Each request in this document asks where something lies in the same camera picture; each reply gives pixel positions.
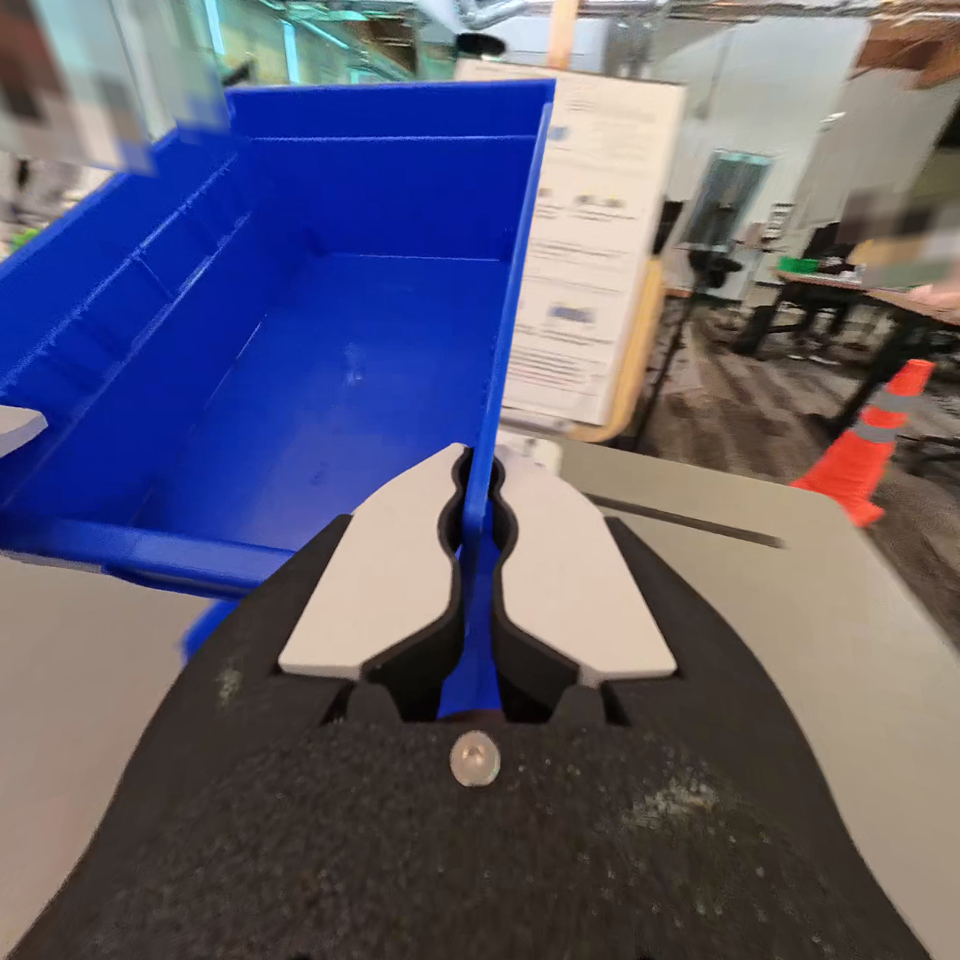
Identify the blue plastic bin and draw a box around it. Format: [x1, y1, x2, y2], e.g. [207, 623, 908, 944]
[0, 79, 558, 722]

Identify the orange traffic cone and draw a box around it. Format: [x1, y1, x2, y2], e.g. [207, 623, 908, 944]
[790, 359, 939, 529]

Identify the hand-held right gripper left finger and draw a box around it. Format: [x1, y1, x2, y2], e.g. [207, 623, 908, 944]
[278, 442, 476, 724]

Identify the wooden table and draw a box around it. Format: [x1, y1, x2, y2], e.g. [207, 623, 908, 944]
[735, 268, 960, 438]

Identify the printed instruction sheet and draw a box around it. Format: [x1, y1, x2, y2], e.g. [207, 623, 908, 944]
[454, 58, 688, 428]

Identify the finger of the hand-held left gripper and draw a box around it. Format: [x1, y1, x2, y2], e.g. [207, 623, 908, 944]
[0, 407, 50, 458]

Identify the black office chair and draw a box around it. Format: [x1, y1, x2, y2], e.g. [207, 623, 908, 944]
[688, 249, 746, 291]

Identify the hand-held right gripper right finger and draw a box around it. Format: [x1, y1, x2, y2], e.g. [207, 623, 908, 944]
[492, 450, 678, 724]

